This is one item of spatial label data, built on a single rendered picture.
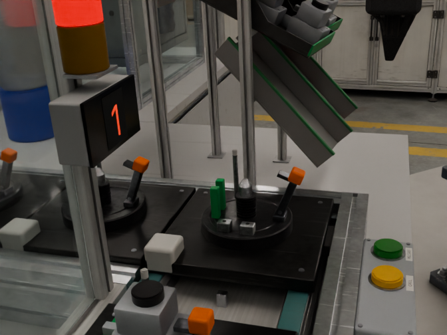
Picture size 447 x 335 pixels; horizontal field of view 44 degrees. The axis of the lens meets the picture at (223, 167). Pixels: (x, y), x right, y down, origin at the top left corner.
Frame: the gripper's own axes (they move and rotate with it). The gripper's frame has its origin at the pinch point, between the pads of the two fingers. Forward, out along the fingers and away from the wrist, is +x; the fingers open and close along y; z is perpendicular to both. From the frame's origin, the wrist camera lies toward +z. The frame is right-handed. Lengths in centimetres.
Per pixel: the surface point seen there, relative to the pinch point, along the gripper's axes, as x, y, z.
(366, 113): 125, -349, 14
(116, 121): 5.5, 23.8, 29.0
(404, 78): 107, -391, -13
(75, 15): -6.5, 26.3, 30.6
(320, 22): 1.8, -21.1, 11.8
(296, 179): 19.4, 6.0, 11.5
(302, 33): 3.8, -21.4, 15.1
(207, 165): 40, -41, 41
